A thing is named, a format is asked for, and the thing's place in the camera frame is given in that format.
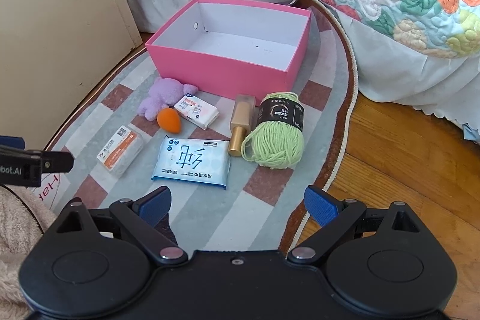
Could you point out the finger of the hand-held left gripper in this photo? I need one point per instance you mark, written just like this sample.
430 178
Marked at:
56 160
11 141

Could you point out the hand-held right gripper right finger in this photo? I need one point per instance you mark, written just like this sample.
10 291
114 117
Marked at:
322 207

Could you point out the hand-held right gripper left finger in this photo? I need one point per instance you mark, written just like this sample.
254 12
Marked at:
155 205

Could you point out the blue wet wipes pack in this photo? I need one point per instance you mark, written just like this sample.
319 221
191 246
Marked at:
191 162

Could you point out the orange label tissue pack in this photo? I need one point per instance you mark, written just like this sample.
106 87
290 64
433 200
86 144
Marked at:
120 151

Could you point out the green yarn ball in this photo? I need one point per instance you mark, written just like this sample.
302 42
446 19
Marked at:
277 143

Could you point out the orange makeup sponge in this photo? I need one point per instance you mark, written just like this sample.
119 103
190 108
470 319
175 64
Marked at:
168 121

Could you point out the small white tissue pack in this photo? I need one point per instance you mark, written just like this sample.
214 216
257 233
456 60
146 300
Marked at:
195 112

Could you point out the purple plush toy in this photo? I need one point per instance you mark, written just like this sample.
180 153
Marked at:
159 95

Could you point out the gold cap foundation bottle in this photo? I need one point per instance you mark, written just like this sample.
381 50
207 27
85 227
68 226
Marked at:
242 117

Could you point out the pink cardboard box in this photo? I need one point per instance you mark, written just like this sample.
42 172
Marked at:
225 69

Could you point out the beige fleece cloth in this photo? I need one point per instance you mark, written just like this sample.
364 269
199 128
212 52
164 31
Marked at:
15 230

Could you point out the checkered round rug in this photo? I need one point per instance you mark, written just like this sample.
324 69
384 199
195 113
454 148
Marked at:
262 177

